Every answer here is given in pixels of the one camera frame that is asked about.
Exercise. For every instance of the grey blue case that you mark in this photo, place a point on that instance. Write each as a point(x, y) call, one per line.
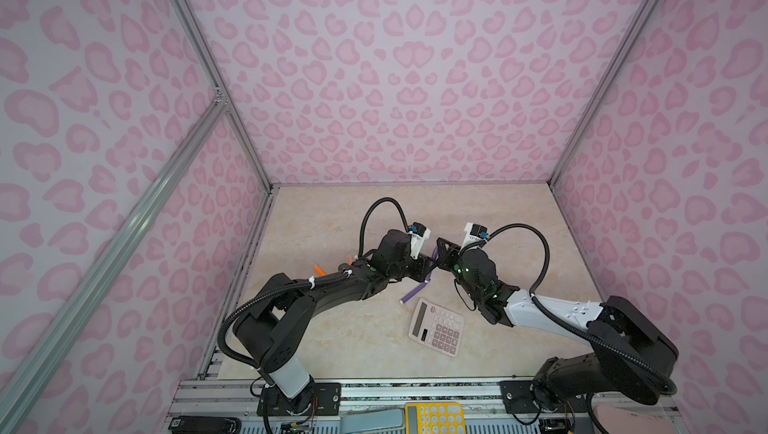
point(372, 421)

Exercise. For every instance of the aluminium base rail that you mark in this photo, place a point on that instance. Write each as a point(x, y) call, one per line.
point(490, 404)

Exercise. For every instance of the purple highlighter pen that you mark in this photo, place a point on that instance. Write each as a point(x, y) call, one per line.
point(432, 264)
point(412, 293)

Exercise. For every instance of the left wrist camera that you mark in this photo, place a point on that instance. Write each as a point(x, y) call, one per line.
point(419, 234)

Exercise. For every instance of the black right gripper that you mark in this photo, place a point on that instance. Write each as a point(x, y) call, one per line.
point(445, 258)

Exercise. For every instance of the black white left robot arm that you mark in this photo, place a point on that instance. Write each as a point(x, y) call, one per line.
point(265, 332)

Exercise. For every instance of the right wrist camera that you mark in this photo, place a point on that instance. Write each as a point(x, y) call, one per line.
point(475, 236)

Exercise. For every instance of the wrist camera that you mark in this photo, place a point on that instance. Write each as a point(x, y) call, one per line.
point(475, 236)
point(419, 234)

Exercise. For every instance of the pink white calculator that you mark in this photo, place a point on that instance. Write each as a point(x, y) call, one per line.
point(437, 328)

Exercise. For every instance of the yellow calculator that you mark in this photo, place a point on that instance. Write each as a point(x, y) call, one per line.
point(435, 418)

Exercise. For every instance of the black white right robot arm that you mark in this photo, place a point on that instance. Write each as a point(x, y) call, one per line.
point(629, 354)

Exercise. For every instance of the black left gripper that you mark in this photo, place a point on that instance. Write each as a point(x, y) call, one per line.
point(422, 270)

